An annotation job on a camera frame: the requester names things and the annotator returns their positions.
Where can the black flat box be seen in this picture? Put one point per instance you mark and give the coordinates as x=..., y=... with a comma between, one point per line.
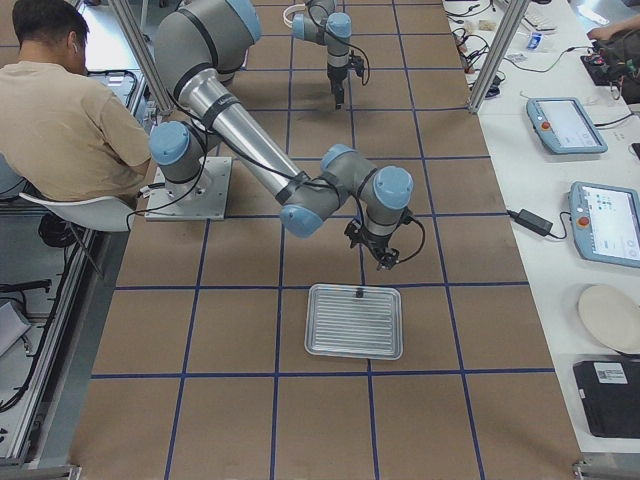
x=609, y=391

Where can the black power adapter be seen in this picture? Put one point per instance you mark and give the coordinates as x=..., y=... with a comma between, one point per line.
x=531, y=221

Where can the white round plate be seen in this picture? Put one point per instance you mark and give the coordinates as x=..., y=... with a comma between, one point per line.
x=611, y=317

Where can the white chair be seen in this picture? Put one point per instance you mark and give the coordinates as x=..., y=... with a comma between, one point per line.
x=104, y=214

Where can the ribbed silver metal tray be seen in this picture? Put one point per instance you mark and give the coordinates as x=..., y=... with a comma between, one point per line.
x=340, y=325

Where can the teach pendant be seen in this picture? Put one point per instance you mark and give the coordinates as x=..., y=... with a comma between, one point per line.
x=564, y=127
x=605, y=223

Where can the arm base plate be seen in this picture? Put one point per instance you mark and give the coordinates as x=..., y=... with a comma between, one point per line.
x=192, y=201

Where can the aluminium frame post left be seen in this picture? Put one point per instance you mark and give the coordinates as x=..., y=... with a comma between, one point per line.
x=134, y=36

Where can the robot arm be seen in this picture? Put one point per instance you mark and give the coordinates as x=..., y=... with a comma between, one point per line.
x=325, y=30
x=198, y=50

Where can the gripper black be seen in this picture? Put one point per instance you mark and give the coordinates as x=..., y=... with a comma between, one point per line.
x=336, y=82
x=375, y=242

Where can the teach pendant far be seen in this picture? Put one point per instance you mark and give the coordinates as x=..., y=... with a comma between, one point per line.
x=564, y=127

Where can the white curved plastic part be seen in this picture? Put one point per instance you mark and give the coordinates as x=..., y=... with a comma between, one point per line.
x=290, y=12

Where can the seated man beige shirt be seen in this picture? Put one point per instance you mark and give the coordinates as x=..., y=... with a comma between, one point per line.
x=66, y=133

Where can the teach pendant near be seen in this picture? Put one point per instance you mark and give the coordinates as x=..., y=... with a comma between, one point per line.
x=605, y=223

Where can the aluminium frame post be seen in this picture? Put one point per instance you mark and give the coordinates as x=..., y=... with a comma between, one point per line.
x=134, y=36
x=503, y=36

